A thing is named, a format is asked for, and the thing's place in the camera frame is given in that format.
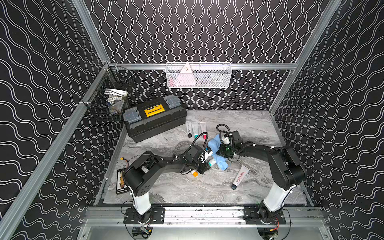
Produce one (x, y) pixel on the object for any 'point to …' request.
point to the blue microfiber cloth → (214, 142)
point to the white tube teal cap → (212, 162)
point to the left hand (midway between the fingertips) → (208, 164)
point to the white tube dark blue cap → (240, 177)
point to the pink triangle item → (186, 77)
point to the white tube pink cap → (203, 127)
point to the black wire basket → (107, 101)
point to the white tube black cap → (188, 125)
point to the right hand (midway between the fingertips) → (216, 153)
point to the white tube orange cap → (195, 173)
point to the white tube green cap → (195, 130)
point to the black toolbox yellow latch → (154, 117)
